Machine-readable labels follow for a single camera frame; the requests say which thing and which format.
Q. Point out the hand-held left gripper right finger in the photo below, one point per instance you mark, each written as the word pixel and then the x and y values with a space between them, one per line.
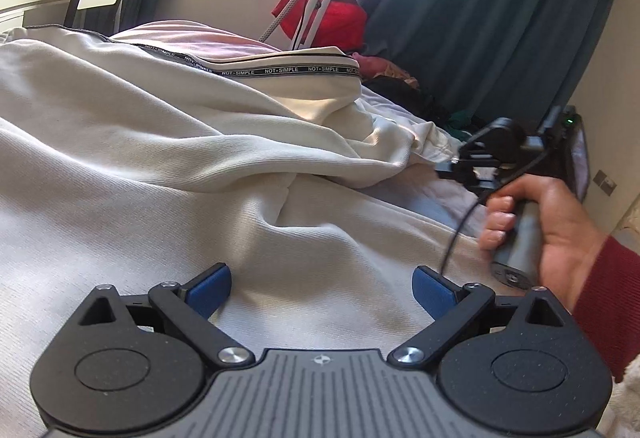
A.
pixel 431 292

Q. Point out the white fluffy cloth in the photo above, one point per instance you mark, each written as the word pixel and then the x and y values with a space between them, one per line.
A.
pixel 629 398

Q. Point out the person's right forearm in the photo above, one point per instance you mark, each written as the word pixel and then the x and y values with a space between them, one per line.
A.
pixel 617 303

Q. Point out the person's right hand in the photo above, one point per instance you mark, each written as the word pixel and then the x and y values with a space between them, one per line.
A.
pixel 565 228

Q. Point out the pile of clothes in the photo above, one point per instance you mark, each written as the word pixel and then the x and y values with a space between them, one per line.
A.
pixel 400 85

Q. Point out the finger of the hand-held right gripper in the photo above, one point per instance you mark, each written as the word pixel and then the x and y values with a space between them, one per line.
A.
pixel 457 175
pixel 472 154

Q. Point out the red bag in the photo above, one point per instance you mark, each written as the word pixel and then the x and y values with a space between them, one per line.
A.
pixel 345 20

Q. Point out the metal wall switch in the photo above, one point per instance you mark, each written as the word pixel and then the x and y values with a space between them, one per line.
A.
pixel 605 182

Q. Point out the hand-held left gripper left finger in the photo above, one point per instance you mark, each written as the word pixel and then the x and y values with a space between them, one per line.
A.
pixel 215 287

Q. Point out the blue curtain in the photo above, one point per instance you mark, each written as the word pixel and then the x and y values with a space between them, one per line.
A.
pixel 480 18

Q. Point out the cream pants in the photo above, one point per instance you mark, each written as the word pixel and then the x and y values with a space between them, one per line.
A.
pixel 150 158

